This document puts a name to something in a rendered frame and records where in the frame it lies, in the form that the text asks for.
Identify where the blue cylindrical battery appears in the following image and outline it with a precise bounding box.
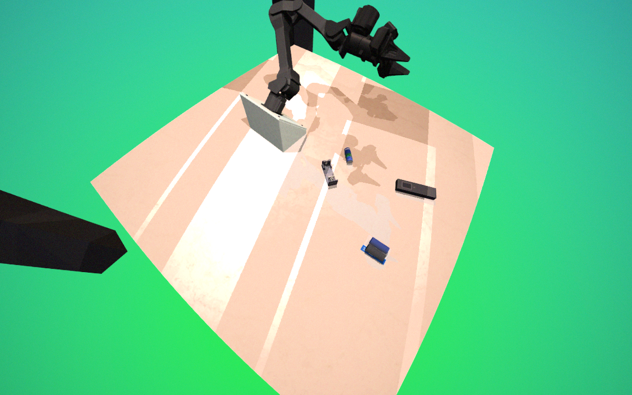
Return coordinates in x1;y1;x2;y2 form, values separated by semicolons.
344;148;353;163

